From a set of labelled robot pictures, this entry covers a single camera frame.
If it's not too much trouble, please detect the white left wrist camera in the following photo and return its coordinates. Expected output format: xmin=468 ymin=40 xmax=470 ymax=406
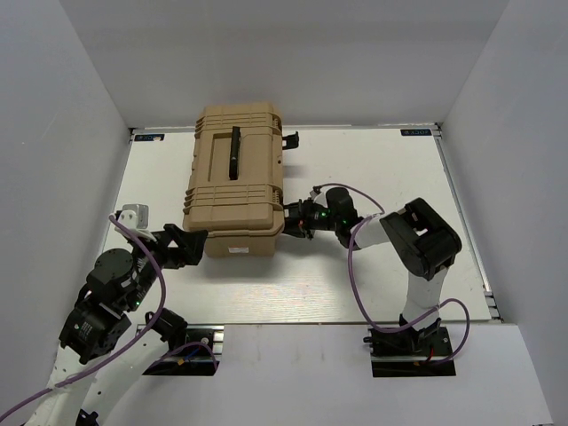
xmin=114 ymin=203 xmax=149 ymax=231

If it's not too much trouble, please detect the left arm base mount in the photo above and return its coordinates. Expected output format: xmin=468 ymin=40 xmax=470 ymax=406
xmin=143 ymin=325 xmax=225 ymax=377

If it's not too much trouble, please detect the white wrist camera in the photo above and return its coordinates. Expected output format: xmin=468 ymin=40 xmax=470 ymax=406
xmin=310 ymin=186 xmax=324 ymax=203
xmin=114 ymin=203 xmax=149 ymax=231

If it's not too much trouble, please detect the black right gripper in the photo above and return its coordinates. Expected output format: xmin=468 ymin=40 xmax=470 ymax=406
xmin=276 ymin=197 xmax=341 ymax=241

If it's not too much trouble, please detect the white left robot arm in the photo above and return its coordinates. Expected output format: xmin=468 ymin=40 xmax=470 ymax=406
xmin=28 ymin=210 xmax=208 ymax=425

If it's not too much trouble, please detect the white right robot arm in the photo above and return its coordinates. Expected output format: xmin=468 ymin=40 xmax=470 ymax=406
xmin=283 ymin=184 xmax=462 ymax=356

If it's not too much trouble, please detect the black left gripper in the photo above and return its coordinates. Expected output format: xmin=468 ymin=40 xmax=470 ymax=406
xmin=123 ymin=221 xmax=208 ymax=310

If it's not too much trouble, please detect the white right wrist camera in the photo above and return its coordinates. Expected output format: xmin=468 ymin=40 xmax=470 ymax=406
xmin=310 ymin=186 xmax=324 ymax=203

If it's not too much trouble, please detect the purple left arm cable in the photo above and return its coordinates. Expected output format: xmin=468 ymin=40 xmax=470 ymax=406
xmin=0 ymin=213 xmax=221 ymax=418

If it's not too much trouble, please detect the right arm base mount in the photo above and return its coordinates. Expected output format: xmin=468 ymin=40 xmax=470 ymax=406
xmin=363 ymin=327 xmax=456 ymax=378

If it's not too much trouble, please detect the tan plastic toolbox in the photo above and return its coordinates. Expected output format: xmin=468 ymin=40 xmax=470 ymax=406
xmin=182 ymin=102 xmax=285 ymax=258

